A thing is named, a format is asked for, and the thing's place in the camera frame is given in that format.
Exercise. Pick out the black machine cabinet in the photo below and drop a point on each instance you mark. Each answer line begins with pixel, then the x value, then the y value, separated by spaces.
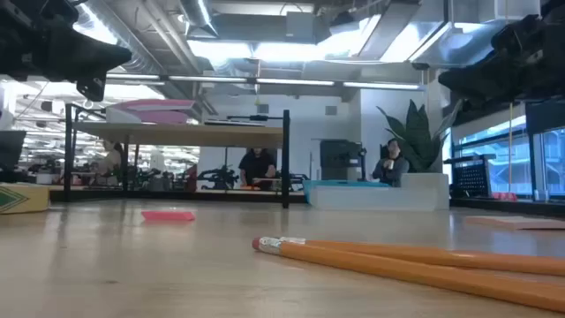
pixel 340 159

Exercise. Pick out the wooden shelf with black legs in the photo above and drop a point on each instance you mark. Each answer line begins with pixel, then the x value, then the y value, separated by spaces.
pixel 176 134

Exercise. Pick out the dark monitor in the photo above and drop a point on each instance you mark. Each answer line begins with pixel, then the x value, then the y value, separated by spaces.
pixel 11 150

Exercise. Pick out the pink stapler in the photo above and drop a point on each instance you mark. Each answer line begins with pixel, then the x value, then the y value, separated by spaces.
pixel 154 110

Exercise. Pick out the yellow green crayon box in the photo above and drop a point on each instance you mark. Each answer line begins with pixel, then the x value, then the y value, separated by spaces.
pixel 22 199

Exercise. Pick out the orange pencil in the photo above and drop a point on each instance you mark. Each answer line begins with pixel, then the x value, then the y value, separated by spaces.
pixel 485 260
pixel 397 271

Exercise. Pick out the pink sticky note pad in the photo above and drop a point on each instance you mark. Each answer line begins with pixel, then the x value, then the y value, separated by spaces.
pixel 521 223

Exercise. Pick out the person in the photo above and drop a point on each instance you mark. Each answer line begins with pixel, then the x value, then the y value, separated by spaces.
pixel 390 170
pixel 257 168
pixel 111 163

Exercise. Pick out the pink eraser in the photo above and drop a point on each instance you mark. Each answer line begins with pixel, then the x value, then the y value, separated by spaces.
pixel 167 216

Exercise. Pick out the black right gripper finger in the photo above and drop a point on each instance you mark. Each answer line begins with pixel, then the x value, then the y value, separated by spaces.
pixel 485 81

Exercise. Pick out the suspended linear light fixture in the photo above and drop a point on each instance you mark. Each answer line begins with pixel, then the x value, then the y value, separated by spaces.
pixel 287 82

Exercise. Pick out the black perforated panel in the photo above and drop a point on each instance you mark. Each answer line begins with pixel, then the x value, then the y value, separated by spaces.
pixel 472 179

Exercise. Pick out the grey desk calculator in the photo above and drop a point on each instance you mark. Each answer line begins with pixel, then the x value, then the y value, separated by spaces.
pixel 234 122

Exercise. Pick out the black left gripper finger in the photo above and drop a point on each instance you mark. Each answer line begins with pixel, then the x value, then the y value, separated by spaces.
pixel 92 55

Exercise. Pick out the green plant in white pot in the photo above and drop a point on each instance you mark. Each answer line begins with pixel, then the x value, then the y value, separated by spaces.
pixel 415 141

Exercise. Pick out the clear pencil case teal lid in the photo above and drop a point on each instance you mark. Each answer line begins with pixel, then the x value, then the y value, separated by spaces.
pixel 353 199

